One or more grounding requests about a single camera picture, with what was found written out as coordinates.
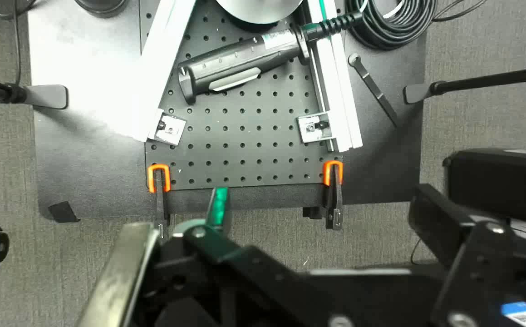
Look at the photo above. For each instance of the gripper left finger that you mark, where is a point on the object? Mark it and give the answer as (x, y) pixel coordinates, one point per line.
(208, 263)

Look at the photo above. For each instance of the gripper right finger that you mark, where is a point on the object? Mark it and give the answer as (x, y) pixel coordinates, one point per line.
(485, 272)

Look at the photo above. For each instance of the black box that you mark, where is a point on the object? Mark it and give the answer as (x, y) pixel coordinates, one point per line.
(494, 181)

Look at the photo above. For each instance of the orange and black clamp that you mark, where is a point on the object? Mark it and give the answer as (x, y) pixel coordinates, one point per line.
(159, 175)
(333, 181)

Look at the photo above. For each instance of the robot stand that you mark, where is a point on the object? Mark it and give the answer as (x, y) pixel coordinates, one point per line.
(86, 172)

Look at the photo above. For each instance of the black handheld grip device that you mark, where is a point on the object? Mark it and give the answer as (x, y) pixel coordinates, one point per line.
(235, 63)

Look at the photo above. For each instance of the black round base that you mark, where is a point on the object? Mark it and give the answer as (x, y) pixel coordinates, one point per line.
(101, 5)

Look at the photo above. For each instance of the white aluminium rail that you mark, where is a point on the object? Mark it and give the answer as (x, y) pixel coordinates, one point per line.
(335, 91)
(163, 68)

